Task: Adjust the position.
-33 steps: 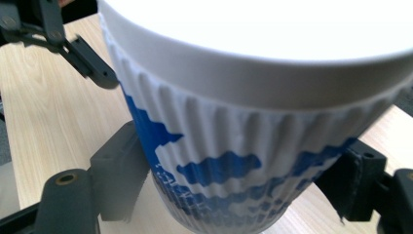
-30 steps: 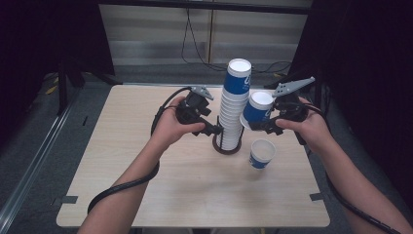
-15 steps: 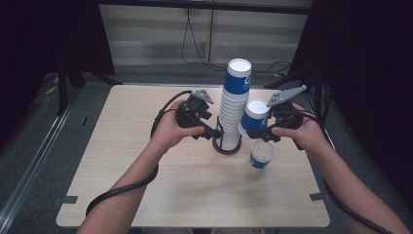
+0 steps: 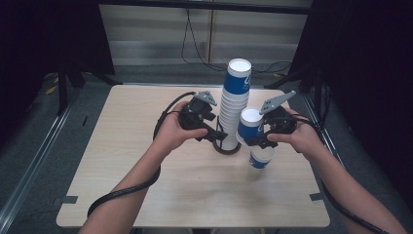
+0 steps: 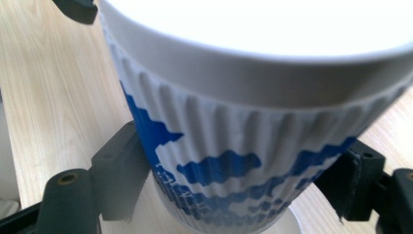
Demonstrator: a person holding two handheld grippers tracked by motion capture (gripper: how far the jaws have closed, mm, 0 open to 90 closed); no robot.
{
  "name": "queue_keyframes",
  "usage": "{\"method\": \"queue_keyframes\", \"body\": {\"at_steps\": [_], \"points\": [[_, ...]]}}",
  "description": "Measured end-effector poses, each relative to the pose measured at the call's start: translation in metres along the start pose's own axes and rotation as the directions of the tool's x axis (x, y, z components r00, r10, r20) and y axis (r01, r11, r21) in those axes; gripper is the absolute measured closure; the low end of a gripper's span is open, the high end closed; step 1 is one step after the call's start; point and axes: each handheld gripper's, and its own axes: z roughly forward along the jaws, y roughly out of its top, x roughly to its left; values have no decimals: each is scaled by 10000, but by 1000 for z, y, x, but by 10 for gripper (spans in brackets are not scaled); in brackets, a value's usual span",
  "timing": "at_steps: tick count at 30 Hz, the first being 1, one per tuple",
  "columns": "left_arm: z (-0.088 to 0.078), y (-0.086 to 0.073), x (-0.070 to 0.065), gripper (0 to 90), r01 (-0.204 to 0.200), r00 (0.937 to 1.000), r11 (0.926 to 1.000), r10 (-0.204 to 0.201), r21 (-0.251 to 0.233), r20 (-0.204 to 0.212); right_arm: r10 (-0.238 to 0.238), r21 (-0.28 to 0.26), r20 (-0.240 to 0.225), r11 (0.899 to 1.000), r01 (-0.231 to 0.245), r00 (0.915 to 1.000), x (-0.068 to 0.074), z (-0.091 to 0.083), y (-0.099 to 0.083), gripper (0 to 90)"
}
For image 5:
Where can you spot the blue label paper cup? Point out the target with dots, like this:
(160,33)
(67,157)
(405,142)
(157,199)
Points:
(246,97)
(285,225)

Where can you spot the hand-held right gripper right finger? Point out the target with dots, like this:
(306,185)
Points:
(367,182)

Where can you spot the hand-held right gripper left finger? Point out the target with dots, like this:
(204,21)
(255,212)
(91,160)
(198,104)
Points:
(113,175)

